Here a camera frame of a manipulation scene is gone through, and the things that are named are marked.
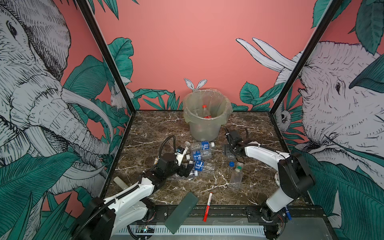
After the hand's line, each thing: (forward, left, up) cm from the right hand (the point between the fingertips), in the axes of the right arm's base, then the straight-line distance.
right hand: (228, 147), depth 92 cm
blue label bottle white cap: (-13, +13, -2) cm, 18 cm away
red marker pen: (-34, +15, -5) cm, 38 cm away
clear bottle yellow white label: (+4, +27, -3) cm, 28 cm away
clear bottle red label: (+24, +14, +6) cm, 28 cm away
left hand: (-11, +25, +4) cm, 27 cm away
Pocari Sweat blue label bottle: (-5, +19, -1) cm, 20 cm away
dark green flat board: (-35, +28, -5) cm, 45 cm away
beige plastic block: (-22, +61, -1) cm, 65 cm away
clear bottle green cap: (-17, -3, -5) cm, 18 cm away
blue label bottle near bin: (+2, +17, 0) cm, 17 cm away
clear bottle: (-18, +31, -1) cm, 36 cm away
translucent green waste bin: (+24, +5, +12) cm, 27 cm away
